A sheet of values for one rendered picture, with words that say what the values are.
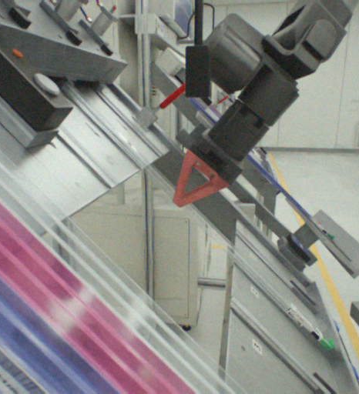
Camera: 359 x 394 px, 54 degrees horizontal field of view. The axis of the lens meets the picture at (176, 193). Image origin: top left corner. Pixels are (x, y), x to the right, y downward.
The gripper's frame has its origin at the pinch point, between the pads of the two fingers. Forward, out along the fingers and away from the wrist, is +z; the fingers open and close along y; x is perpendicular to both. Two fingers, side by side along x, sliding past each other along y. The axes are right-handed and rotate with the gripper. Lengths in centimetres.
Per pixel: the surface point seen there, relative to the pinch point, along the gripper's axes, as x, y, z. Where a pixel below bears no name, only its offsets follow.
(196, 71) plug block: -6.9, 12.4, -14.3
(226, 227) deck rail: 11.2, -19.1, 5.0
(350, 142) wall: 232, -758, -84
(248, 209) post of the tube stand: 16.4, -39.7, 4.2
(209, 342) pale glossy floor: 57, -93, 75
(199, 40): -8.5, 12.0, -16.5
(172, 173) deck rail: -3.4, -19.2, 3.6
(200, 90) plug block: -5.6, 12.4, -13.3
